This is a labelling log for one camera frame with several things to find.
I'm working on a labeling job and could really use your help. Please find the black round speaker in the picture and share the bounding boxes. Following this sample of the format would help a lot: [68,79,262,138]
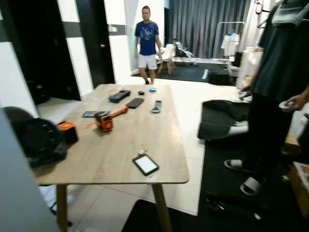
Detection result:
[24,118,68,168]

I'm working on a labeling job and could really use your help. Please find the small orange black box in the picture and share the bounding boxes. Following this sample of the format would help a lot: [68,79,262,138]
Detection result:
[57,121,79,145]

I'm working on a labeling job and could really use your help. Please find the wide black door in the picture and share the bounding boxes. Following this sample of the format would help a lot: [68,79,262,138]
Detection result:
[0,0,82,103]

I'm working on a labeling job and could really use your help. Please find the orange black tape measure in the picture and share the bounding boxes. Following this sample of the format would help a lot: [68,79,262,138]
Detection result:
[84,105,128,132]

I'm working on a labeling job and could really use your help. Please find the narrow black door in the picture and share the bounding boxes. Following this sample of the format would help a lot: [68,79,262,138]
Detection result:
[76,0,116,89]

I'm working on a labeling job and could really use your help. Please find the black oblong case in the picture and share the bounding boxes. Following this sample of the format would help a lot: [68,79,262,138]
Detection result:
[109,89,131,103]

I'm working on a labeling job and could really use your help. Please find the light wooden table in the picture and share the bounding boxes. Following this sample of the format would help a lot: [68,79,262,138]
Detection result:
[35,83,190,232]

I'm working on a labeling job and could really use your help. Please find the black smartphone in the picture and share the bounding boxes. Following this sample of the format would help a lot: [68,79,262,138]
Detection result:
[125,98,144,109]

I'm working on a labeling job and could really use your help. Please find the black card holder with keyring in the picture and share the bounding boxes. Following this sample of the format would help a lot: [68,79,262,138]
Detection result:
[132,149,160,177]

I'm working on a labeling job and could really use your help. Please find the man in blue shirt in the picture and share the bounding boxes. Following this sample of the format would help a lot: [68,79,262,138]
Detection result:
[134,5,163,86]

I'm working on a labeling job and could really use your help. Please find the black floor mat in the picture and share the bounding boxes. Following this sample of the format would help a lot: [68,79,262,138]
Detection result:
[122,141,309,232]

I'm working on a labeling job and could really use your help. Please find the white chair wooden legs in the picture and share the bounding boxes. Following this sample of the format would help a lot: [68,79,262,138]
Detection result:
[159,43,176,74]

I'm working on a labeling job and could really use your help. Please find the black carpet under chairs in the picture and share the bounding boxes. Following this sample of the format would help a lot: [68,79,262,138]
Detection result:
[131,61,238,84]

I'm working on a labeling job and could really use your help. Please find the grey reclining chair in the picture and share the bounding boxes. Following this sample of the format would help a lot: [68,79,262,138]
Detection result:
[175,42,199,66]

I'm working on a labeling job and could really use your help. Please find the grey curtain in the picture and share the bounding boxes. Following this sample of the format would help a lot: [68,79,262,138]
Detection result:
[169,0,252,60]

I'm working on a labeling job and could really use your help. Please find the black floor box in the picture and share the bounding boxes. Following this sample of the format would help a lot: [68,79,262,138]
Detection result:
[207,69,233,87]

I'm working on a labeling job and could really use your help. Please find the white hanging garment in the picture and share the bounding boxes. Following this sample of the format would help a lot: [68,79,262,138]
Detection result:
[221,33,242,58]

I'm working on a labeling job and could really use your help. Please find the white metal clothes rack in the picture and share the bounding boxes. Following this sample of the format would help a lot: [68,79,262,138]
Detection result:
[213,21,247,60]

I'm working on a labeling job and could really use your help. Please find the white floor appliance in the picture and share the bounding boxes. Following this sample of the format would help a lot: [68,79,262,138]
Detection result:
[238,47,264,88]

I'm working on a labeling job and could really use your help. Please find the white handheld controller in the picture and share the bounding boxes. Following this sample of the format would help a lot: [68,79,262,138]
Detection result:
[278,101,295,110]

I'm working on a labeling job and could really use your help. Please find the person in black clothes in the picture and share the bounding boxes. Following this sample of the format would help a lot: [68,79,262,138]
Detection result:
[224,0,309,196]

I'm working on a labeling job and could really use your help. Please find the brown cardboard box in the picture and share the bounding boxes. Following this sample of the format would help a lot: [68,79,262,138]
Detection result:
[289,162,309,219]

